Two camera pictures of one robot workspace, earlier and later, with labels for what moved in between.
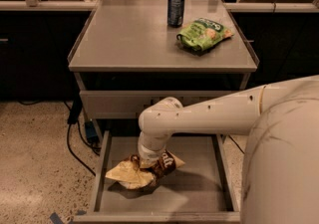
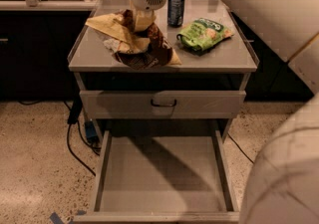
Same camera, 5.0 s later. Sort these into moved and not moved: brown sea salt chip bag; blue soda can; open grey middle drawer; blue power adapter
Moved: brown sea salt chip bag
Not moved: blue soda can; blue power adapter; open grey middle drawer
